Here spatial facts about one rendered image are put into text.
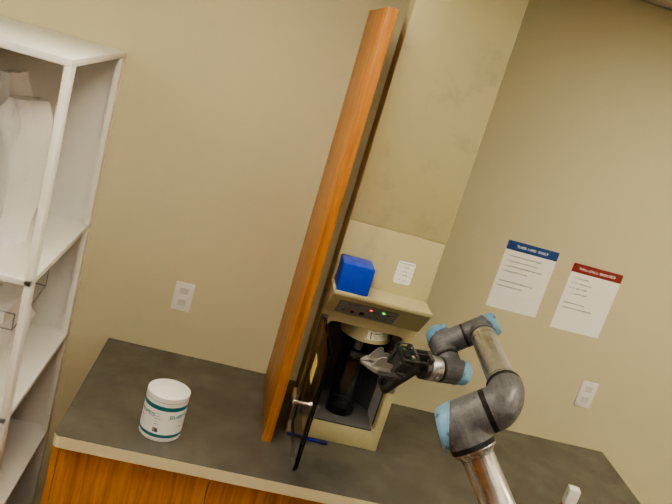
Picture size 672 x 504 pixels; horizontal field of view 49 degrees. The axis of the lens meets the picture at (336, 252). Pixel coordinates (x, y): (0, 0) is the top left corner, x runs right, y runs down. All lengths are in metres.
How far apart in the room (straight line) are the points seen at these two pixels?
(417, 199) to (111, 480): 1.26
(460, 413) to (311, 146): 1.20
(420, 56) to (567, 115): 0.79
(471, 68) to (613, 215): 0.99
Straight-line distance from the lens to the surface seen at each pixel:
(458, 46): 2.29
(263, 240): 2.77
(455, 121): 2.31
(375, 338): 2.48
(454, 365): 2.22
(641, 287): 3.15
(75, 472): 2.43
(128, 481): 2.41
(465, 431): 1.92
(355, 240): 2.34
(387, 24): 2.16
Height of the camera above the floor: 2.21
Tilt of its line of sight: 15 degrees down
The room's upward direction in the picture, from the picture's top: 17 degrees clockwise
